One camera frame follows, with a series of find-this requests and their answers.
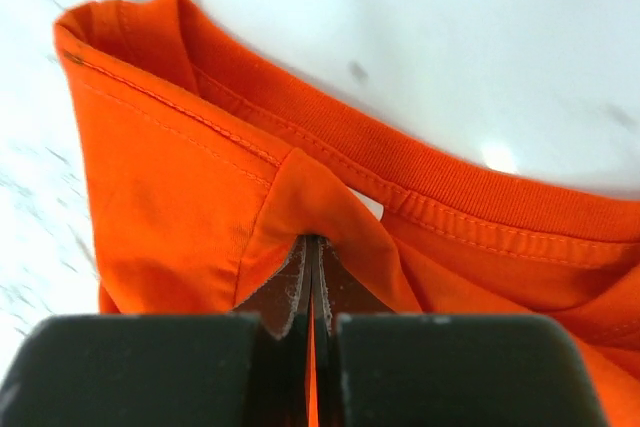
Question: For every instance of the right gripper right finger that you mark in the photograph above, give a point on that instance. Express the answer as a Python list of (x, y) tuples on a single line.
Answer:
[(335, 291)]

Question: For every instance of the orange t-shirt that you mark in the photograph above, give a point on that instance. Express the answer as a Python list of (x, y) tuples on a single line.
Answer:
[(204, 162)]

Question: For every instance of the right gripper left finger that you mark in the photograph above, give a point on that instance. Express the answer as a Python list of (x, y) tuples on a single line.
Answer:
[(284, 305)]

